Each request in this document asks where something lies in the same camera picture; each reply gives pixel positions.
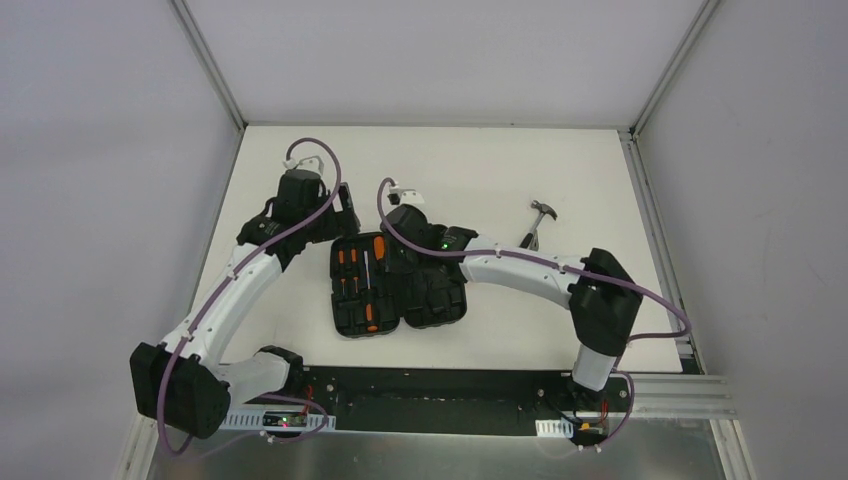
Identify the purple cable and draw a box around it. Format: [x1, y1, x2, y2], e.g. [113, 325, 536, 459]
[376, 176, 693, 452]
[156, 137, 343, 458]

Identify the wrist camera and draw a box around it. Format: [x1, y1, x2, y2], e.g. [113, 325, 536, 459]
[388, 186, 426, 206]
[283, 155, 325, 176]

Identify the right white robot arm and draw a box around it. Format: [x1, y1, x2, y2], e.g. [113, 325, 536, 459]
[380, 205, 644, 410]

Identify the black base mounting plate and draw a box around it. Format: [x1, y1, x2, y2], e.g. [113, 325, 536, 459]
[283, 366, 630, 437]

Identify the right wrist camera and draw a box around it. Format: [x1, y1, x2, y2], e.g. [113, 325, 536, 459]
[388, 186, 426, 206]

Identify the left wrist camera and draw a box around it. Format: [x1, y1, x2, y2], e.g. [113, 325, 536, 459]
[283, 155, 325, 176]

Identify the right white cable duct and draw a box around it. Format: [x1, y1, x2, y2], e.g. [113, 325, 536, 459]
[535, 418, 574, 439]

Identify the left white cable duct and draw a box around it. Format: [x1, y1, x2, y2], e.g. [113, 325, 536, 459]
[219, 407, 336, 433]

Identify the aluminium frame rail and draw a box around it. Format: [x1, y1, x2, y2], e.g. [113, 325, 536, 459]
[140, 373, 738, 420]

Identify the flat screwdriver in case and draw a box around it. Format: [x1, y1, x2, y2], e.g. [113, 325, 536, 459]
[363, 250, 379, 333]

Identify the small orange black screwdriver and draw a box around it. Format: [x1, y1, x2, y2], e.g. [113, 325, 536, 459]
[337, 249, 346, 298]

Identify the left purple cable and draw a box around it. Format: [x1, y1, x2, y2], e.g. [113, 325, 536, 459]
[156, 137, 343, 458]

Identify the black plastic tool case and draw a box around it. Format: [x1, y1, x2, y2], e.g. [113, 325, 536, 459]
[329, 232, 467, 338]

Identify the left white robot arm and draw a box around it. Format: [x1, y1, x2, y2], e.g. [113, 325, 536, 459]
[129, 169, 359, 439]

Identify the white cable duct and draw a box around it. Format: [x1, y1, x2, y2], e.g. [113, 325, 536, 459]
[219, 407, 336, 433]
[535, 418, 574, 439]

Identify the large orange black screwdriver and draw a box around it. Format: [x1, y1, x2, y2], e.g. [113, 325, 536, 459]
[367, 235, 386, 287]

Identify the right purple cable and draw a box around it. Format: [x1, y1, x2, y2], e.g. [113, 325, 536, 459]
[376, 176, 693, 452]

